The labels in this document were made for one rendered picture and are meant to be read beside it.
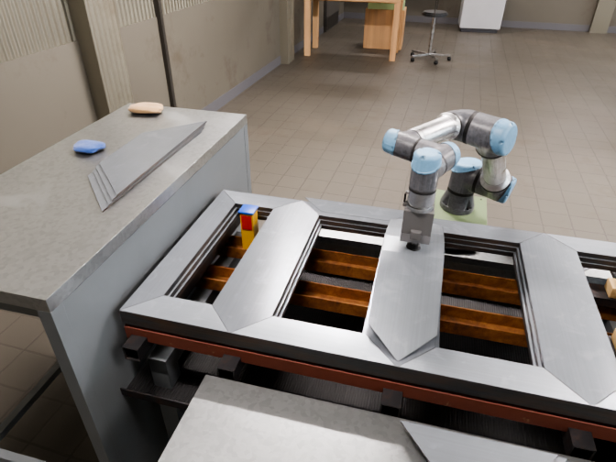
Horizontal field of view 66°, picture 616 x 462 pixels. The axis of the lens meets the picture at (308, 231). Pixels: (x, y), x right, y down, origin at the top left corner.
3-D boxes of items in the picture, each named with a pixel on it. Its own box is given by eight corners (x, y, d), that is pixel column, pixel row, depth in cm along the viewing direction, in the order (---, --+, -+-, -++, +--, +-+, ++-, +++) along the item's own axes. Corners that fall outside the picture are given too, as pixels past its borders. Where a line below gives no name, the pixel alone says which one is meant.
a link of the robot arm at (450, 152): (430, 132, 139) (412, 144, 132) (466, 144, 133) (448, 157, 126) (424, 157, 144) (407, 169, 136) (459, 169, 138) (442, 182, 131)
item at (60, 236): (50, 313, 112) (45, 300, 110) (-145, 271, 124) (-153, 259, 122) (247, 123, 217) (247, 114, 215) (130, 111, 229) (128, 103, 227)
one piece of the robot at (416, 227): (402, 203, 128) (396, 252, 137) (436, 207, 126) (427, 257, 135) (404, 187, 136) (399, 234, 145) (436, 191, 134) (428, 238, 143)
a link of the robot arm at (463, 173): (455, 178, 216) (461, 150, 208) (482, 188, 209) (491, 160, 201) (443, 187, 208) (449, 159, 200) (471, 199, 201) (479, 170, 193)
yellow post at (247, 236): (255, 258, 185) (252, 215, 175) (243, 256, 186) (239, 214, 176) (259, 250, 189) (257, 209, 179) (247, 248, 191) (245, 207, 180)
